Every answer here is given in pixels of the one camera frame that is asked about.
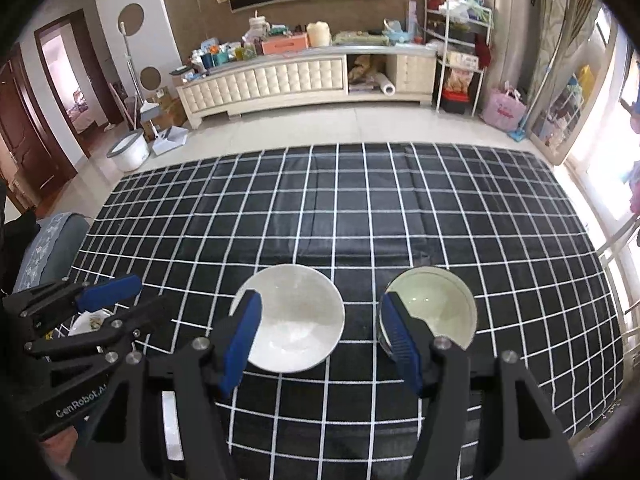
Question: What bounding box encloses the white tumbler with straw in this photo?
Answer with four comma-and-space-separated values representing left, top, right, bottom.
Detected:
248, 10, 271, 42

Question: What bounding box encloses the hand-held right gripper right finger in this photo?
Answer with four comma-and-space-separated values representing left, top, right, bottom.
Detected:
380, 291, 581, 480

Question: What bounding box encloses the dark patterned bowl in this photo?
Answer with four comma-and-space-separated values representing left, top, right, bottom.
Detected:
379, 266, 477, 354

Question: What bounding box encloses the white mop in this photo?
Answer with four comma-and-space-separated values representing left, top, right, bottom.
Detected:
118, 21, 162, 127

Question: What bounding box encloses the brown wooden door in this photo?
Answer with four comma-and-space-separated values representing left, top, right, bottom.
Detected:
0, 42, 67, 211

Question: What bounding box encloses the small cat print plate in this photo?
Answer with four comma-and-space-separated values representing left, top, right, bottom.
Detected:
67, 309, 115, 339

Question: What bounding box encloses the dark cloth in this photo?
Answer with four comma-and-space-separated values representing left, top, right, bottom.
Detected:
0, 180, 42, 293

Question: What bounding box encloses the oval standing mirror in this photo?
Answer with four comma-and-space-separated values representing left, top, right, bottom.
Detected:
525, 0, 619, 167

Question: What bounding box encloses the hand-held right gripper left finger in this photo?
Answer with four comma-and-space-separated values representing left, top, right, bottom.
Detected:
65, 290, 264, 480

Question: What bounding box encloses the black checked tablecloth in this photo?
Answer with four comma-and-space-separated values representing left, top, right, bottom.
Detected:
50, 142, 626, 480

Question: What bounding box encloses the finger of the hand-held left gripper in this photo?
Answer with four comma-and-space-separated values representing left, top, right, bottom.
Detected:
24, 296, 174, 362
4, 274, 144, 332

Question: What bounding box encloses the white bowl with pink print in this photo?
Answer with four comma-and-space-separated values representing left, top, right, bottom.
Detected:
231, 264, 346, 374

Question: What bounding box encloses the cream television cabinet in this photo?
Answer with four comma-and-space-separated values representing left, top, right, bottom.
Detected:
176, 44, 439, 130

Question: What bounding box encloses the tall standing air conditioner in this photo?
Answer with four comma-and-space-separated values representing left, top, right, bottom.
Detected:
492, 0, 542, 103

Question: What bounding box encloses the cream jar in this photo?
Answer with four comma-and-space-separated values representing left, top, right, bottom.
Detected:
306, 21, 332, 49

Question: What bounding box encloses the white dustpan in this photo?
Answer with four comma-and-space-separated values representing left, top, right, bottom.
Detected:
150, 125, 190, 156

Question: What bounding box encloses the pink tissue box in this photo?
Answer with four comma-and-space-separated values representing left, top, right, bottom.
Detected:
261, 32, 310, 56

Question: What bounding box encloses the white mop bucket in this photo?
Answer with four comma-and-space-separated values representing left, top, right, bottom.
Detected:
107, 129, 151, 174

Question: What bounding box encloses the pink bag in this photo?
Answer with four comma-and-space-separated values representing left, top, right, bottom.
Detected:
481, 85, 528, 134

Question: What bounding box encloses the white metal rack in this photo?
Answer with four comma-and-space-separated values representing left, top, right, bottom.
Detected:
424, 0, 494, 114

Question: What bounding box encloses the patterned curtain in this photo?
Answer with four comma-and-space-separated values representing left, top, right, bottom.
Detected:
530, 0, 572, 97

